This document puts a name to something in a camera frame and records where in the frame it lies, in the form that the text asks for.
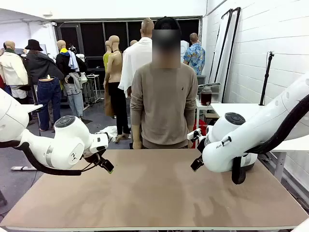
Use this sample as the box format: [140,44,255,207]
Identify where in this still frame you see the glass jar dark liquid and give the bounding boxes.
[200,87,212,106]

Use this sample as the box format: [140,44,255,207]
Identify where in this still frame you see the grey metal tray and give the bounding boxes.
[197,82,222,89]

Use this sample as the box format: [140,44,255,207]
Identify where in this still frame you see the black tripod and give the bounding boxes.
[259,51,275,106]

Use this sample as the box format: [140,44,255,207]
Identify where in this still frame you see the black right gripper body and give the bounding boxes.
[197,139,206,161]

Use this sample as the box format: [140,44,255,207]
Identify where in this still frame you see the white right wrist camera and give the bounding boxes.
[187,128,203,143]

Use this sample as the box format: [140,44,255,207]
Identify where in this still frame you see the large white table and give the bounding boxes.
[210,102,309,182]

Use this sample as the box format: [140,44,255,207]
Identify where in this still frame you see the light blue draped shirt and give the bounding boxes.
[68,50,80,73]

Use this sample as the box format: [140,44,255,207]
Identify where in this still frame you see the white cloth on floor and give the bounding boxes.
[95,125,118,143]

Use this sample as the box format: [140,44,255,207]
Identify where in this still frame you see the mannequin black jacket yellow collar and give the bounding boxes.
[56,40,88,119]

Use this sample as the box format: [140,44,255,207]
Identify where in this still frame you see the small white side table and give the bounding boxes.
[195,98,220,136]

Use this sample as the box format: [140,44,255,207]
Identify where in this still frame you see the black cap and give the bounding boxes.
[154,16,182,31]

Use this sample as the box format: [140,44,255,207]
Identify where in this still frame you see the white metal stool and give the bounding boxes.
[83,73,101,104]

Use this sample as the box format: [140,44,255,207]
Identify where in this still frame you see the white canopy roof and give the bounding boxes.
[0,8,57,26]

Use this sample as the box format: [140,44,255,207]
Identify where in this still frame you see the figure in dark jacket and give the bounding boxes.
[23,49,65,85]

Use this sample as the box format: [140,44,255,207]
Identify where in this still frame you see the half mannequin dark jeans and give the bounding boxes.
[37,74,63,132]

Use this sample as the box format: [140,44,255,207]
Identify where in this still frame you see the person's right forearm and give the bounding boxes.
[130,106,143,143]

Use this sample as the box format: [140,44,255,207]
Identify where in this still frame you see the mannequin yellow top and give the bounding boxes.
[103,40,113,73]

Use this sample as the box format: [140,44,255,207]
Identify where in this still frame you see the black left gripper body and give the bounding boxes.
[83,149,107,168]

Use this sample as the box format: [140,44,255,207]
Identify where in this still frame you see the bare-torso mannequin black trousers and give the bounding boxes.
[103,35,132,144]

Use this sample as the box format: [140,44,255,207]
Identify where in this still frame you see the black bucket hat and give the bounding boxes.
[25,39,43,52]

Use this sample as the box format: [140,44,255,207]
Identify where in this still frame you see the person in beige sweater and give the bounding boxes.
[129,16,199,150]

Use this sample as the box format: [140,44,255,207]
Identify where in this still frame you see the person in blue floral shirt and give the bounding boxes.
[183,32,206,76]

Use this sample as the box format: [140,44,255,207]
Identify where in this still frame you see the tall mannequin white shirt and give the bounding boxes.
[118,17,155,98]

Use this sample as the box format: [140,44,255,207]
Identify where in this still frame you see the black-framed white panel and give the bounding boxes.
[215,7,241,103]
[209,9,234,84]

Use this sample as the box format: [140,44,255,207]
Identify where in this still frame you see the mannequin cream jacket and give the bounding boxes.
[0,40,29,100]

